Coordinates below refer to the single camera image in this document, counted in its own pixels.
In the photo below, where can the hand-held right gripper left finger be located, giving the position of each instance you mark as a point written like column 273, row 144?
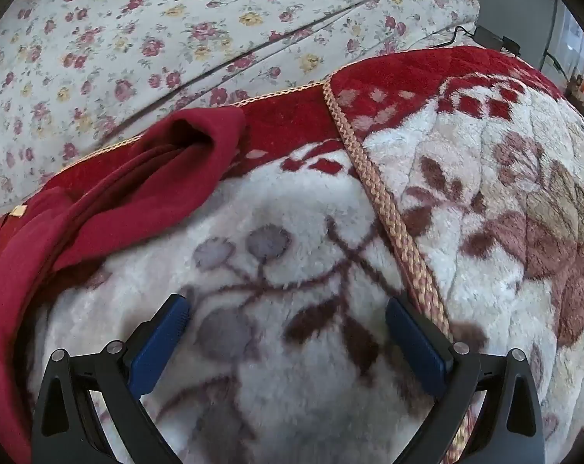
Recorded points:
column 159, row 343

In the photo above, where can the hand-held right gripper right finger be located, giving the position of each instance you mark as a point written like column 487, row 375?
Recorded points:
column 412, row 343

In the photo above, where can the red knit garment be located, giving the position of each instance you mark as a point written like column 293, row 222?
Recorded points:
column 127, row 193

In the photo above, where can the plush floral red-bordered blanket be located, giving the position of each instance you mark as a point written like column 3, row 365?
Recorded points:
column 465, row 203

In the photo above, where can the white rose-print quilt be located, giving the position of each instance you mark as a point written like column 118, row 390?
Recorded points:
column 176, row 34

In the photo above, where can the black power adapter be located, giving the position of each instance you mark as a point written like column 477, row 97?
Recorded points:
column 497, row 39

